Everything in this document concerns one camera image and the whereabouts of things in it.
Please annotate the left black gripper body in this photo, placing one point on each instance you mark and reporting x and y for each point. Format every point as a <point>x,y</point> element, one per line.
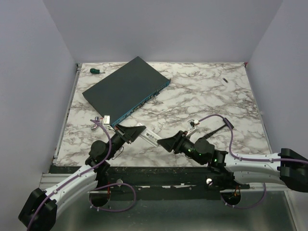
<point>117,141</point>

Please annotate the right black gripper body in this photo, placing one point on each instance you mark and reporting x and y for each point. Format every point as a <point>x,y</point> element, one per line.
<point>186,146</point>

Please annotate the white remote control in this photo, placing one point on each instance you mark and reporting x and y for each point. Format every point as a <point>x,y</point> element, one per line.
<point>150,137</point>

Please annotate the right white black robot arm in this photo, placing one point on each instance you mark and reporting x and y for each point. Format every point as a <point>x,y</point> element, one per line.
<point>286,167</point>

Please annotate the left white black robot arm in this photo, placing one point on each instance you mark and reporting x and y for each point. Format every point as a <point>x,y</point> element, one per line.
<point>43,207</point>

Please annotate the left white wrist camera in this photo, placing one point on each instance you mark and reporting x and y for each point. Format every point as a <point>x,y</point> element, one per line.
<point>106,122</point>

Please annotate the silver metal bracket clamp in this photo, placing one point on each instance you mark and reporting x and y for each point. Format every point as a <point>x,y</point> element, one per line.
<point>95,124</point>

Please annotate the black T-handle tool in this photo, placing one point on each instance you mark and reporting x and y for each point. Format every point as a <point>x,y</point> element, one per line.
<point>227,123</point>

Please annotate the dark grey network switch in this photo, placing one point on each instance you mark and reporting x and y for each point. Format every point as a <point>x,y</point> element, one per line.
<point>125,90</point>

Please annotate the green handled screwdriver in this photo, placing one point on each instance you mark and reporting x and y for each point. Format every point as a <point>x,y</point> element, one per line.
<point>95,71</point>

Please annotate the aluminium frame rail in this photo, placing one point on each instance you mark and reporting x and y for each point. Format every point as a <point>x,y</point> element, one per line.
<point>50,180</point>

